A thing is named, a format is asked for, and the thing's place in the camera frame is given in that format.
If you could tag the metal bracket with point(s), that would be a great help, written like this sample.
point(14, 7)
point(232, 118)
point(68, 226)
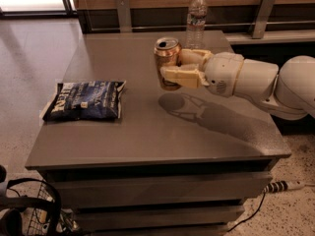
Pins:
point(259, 25)
point(124, 15)

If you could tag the clear plastic water bottle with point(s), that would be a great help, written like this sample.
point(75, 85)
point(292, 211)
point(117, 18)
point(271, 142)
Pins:
point(196, 20)

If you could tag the white power strip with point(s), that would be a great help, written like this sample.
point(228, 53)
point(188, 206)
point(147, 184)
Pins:
point(283, 186)

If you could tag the orange drink can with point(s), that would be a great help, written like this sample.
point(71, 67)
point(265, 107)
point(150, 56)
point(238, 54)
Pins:
point(166, 54)

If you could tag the black wire basket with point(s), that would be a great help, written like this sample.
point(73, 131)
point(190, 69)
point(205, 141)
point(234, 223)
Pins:
point(47, 216)

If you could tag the grey drawer cabinet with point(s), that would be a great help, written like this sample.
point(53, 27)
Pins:
point(176, 163)

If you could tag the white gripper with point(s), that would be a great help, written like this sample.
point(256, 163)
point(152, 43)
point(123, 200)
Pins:
point(223, 72)

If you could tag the left metal bracket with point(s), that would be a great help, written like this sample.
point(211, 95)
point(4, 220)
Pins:
point(124, 15)

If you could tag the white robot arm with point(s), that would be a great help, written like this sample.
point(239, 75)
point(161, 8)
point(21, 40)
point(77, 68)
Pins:
point(287, 92)

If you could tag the blue chip bag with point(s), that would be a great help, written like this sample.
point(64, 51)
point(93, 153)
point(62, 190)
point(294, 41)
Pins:
point(94, 100)

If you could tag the right metal bracket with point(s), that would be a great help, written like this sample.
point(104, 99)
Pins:
point(259, 25)

